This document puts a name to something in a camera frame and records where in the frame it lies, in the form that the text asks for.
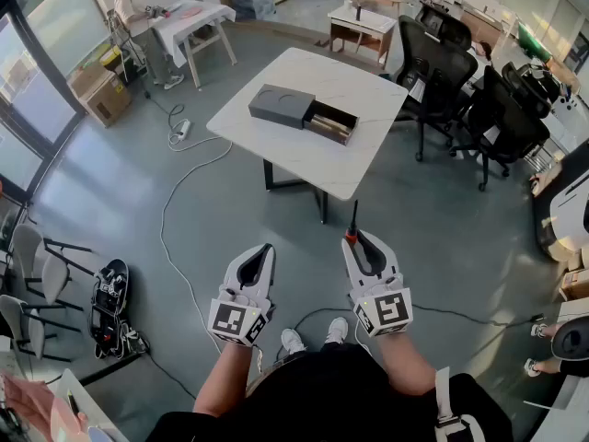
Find black-framed glass doors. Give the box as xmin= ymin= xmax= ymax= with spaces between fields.
xmin=0 ymin=0 xmax=116 ymax=229

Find person's left forearm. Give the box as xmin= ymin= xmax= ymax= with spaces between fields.
xmin=192 ymin=337 xmax=260 ymax=418

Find person's white shoe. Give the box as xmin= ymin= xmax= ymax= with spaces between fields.
xmin=325 ymin=316 xmax=350 ymax=345
xmin=281 ymin=328 xmax=306 ymax=355

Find white arm strap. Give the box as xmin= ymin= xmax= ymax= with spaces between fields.
xmin=433 ymin=366 xmax=485 ymax=442

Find black mesh office chair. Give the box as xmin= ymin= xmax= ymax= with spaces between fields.
xmin=500 ymin=61 xmax=563 ymax=120
xmin=394 ymin=14 xmax=480 ymax=163
xmin=415 ymin=3 xmax=473 ymax=51
xmin=449 ymin=64 xmax=551 ymax=192

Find small white-top wooden cabinet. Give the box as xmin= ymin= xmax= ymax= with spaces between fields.
xmin=327 ymin=0 xmax=398 ymax=66

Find black floor cable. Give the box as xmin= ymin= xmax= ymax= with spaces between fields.
xmin=274 ymin=307 xmax=547 ymax=363

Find person's black clothing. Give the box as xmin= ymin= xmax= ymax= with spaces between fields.
xmin=158 ymin=342 xmax=514 ymax=442

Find large cardboard box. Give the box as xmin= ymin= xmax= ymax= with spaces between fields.
xmin=67 ymin=61 xmax=133 ymax=129

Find red-handled black screwdriver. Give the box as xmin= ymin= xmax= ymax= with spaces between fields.
xmin=345 ymin=199 xmax=362 ymax=247

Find white and black machine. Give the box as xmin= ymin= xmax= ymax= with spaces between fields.
xmin=527 ymin=139 xmax=589 ymax=262

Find white floor cable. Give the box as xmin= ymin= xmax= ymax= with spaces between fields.
xmin=158 ymin=129 xmax=234 ymax=355

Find grey padded chair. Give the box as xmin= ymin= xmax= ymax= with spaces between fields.
xmin=0 ymin=294 xmax=85 ymax=364
xmin=8 ymin=223 xmax=96 ymax=313

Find table with white cloth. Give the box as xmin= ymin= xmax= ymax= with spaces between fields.
xmin=150 ymin=0 xmax=238 ymax=89

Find black device on floor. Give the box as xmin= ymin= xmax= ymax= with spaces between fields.
xmin=88 ymin=258 xmax=151 ymax=361

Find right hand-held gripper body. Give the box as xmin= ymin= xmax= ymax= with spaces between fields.
xmin=348 ymin=268 xmax=414 ymax=339

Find person's right forearm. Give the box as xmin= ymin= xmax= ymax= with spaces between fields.
xmin=367 ymin=331 xmax=438 ymax=396

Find person's white left shoe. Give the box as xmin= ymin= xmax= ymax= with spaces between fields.
xmin=281 ymin=328 xmax=306 ymax=355

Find person's white right shoe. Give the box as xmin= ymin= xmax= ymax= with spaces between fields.
xmin=325 ymin=316 xmax=350 ymax=345

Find dark grey sliding drawer box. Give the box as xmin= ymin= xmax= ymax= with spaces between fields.
xmin=248 ymin=84 xmax=360 ymax=147

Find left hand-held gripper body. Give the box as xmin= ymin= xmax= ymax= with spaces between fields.
xmin=207 ymin=284 xmax=277 ymax=348

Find white square table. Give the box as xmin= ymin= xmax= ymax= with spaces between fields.
xmin=206 ymin=47 xmax=410 ymax=226

